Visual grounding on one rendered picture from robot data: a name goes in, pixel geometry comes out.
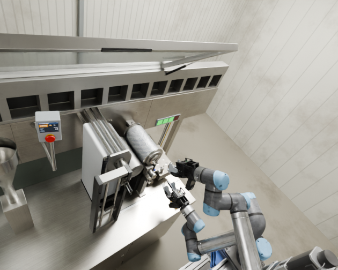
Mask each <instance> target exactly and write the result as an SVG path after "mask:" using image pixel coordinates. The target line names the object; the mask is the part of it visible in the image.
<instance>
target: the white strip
mask: <svg viewBox="0 0 338 270"><path fill-rule="evenodd" d="M77 116H78V117H79V119H80V121H81V123H82V124H83V155H82V179H80V180H81V181H82V183H83V185H84V188H85V190H86V192H87V194H88V196H89V198H90V200H91V202H92V193H93V182H94V176H96V175H99V176H100V175H101V169H102V161H103V160H104V161H106V160H108V157H107V156H108V155H107V153H106V151H105V150H104V148H103V146H102V145H101V143H100V141H99V140H98V138H97V136H96V135H95V134H94V132H93V130H92V129H91V127H90V125H89V124H88V123H86V121H85V120H84V118H83V117H82V115H81V113H77Z"/></svg>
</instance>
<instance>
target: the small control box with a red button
mask: <svg viewBox="0 0 338 270"><path fill-rule="evenodd" d="M35 123H36V129H37V133H38V138H39V142H45V141H47V142H49V143H51V142H53V141H57V140H62V135H61V120H60V112H59V111H36V112H35Z"/></svg>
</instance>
